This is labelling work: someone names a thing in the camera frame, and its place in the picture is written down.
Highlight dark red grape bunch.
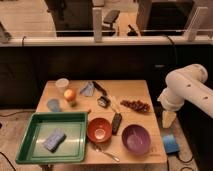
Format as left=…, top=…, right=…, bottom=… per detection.
left=120, top=100, right=150, bottom=113

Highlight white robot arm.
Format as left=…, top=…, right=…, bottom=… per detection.
left=157, top=64, right=213, bottom=128

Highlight purple bowl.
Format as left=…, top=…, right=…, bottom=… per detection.
left=122, top=124, right=151, bottom=155

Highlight red bowl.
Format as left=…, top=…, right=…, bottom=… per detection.
left=87, top=118, right=112, bottom=143

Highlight blue foot pedal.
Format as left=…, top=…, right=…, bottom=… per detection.
left=163, top=134, right=179, bottom=154

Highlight black rectangular remote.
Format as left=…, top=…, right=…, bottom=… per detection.
left=112, top=113, right=122, bottom=135

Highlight wooden chopstick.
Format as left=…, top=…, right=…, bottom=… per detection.
left=109, top=96, right=120, bottom=113

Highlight metal spoon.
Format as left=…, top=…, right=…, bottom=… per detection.
left=94, top=146, right=120, bottom=162

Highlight small black clip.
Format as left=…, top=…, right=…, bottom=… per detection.
left=98, top=96, right=110, bottom=108

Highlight blue folded cloth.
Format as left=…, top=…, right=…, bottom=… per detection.
left=80, top=81, right=95, bottom=97

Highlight green plastic tray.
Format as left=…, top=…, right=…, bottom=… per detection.
left=16, top=112, right=87, bottom=164

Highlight orange apple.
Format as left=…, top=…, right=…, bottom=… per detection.
left=64, top=89, right=77, bottom=102

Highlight clear plastic cup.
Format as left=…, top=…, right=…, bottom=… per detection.
left=55, top=78, right=69, bottom=93

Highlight blue sponge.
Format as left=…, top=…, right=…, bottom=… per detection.
left=43, top=129, right=66, bottom=152

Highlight light blue lid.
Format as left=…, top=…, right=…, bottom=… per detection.
left=46, top=99, right=61, bottom=112

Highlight black office chair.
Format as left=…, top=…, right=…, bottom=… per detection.
left=102, top=10, right=120, bottom=36

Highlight black handled brush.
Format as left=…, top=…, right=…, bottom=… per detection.
left=92, top=81, right=107, bottom=96

